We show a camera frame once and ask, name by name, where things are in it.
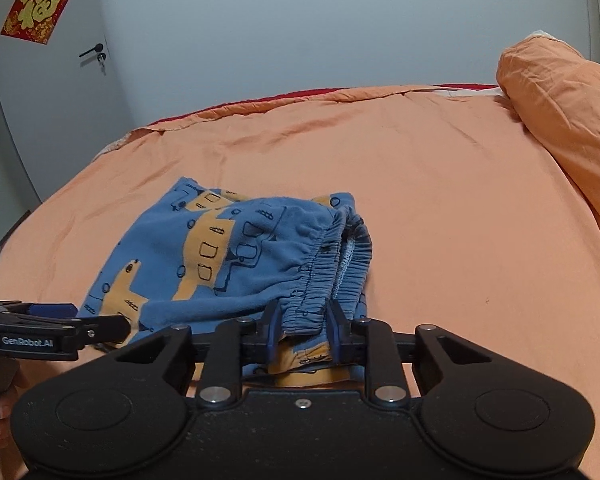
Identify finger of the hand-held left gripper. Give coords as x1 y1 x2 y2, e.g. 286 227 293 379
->
79 313 132 350
26 302 79 320

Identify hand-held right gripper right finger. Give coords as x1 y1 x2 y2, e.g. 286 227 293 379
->
327 299 496 408

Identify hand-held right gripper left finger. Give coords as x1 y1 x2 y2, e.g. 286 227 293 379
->
107 300 283 408

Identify blue patterned pants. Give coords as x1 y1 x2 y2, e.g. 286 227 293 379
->
76 176 374 391

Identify person's left hand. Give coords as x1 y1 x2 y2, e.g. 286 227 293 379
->
0 389 18 448

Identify orange bed sheet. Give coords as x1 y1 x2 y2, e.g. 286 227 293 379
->
0 83 600 480

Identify white door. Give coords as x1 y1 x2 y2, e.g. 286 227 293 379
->
0 0 133 246

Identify red under sheet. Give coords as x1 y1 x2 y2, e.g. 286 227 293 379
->
147 83 502 126

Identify red door poster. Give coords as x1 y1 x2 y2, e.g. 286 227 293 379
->
0 0 80 45

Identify orange pillow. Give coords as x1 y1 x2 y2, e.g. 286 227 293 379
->
495 30 600 250

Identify black door handle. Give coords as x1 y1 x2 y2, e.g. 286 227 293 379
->
78 41 109 77

